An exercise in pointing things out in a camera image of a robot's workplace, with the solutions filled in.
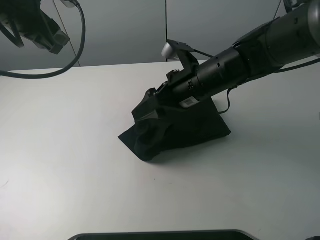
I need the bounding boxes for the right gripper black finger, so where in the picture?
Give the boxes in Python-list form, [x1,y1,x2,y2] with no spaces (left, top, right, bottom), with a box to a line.
[146,88,157,98]

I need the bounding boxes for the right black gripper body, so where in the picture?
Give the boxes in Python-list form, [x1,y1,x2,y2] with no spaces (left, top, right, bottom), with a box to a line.
[154,51,200,98]

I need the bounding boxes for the black printed t-shirt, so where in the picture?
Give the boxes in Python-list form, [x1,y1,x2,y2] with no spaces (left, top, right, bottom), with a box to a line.
[118,93,231,162]

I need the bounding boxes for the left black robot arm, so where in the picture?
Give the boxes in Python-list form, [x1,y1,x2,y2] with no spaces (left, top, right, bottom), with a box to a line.
[0,0,70,55]

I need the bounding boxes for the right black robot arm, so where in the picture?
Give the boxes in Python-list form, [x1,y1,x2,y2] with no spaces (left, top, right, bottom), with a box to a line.
[145,0,320,108]

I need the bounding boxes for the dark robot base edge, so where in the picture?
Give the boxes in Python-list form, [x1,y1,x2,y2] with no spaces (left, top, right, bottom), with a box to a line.
[70,229,257,240]

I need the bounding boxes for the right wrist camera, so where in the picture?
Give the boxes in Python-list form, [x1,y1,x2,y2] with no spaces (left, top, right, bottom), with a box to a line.
[161,39,195,60]

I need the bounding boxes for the left black cable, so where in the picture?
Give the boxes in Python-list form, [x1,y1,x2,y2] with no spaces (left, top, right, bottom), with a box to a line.
[0,0,87,80]

